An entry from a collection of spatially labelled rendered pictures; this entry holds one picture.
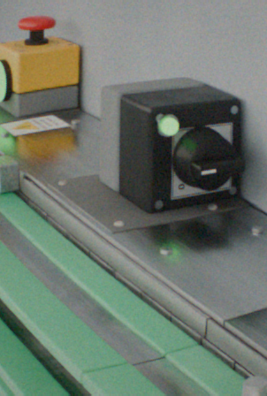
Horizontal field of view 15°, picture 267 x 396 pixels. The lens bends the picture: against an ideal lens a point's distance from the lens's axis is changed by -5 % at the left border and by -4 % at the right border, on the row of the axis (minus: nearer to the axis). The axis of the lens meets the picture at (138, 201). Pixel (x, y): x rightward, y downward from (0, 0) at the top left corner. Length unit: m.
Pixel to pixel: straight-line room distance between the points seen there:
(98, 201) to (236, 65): 0.15
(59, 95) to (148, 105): 0.29
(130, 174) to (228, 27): 0.14
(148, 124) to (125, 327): 0.16
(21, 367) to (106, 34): 0.37
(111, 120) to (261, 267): 0.18
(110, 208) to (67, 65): 0.28
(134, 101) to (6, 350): 0.21
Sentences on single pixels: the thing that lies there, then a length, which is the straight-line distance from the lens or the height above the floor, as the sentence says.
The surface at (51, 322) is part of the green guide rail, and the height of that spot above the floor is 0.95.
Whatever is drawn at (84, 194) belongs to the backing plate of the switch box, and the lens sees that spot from 0.77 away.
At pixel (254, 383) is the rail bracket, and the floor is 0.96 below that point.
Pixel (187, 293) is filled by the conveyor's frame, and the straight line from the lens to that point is 0.61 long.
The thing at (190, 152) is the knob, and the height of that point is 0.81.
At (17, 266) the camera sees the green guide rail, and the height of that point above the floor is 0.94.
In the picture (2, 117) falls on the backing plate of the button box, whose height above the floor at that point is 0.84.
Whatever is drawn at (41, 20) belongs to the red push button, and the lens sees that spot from 0.98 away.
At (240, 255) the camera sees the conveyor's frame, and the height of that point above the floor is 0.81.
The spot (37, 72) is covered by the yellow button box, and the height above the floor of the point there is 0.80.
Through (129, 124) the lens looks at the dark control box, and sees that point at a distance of 0.73.
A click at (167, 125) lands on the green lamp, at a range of 0.70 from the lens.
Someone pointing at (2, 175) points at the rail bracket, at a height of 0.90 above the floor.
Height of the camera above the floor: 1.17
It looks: 27 degrees down
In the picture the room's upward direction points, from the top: 100 degrees counter-clockwise
